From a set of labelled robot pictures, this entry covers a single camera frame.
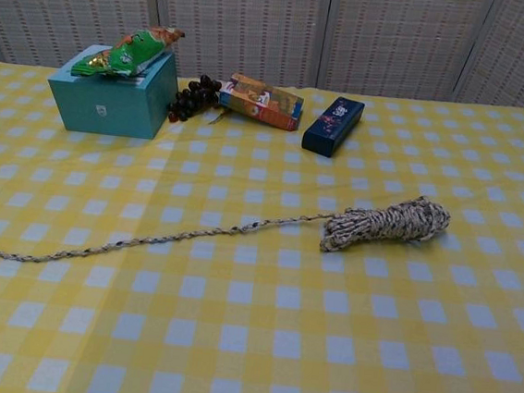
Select speckled beige braided rope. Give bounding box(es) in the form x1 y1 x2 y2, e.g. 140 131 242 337
0 154 454 303

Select orange colourful carton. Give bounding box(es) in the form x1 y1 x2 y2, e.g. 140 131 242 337
215 71 308 134

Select dark blue slim box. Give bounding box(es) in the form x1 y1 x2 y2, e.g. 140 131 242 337
299 93 366 161

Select dark red grape bunch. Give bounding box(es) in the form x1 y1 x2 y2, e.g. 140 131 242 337
165 70 224 129

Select yellow checked tablecloth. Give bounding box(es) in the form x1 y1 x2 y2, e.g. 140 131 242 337
0 57 524 393

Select teal cardboard box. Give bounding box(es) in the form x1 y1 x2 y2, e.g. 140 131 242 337
43 39 182 143

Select woven folding screen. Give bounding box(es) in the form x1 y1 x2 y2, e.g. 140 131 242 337
0 0 524 114

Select green snack bag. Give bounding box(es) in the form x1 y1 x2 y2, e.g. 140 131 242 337
70 18 187 88

